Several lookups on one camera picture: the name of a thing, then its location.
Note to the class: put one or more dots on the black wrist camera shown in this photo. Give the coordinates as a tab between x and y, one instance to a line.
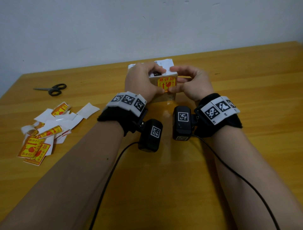
181	130
149	144

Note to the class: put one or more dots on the pile of stickers and backings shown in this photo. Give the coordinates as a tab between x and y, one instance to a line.
56	123

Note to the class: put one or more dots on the brown cardboard box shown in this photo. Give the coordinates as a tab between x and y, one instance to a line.
169	97

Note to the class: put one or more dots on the person's left forearm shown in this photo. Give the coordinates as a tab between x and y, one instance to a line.
71	180

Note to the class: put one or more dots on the person's left hand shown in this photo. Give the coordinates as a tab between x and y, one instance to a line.
139	80

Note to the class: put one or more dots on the yellow red sticker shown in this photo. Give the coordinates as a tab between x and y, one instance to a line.
166	83

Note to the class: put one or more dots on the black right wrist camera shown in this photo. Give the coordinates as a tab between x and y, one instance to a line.
181	130

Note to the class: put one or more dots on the person's right forearm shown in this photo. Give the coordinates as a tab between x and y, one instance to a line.
251	177

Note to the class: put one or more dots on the person's right hand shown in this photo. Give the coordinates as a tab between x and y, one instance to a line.
196	84

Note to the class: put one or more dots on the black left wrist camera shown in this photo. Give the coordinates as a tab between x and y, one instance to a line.
149	144

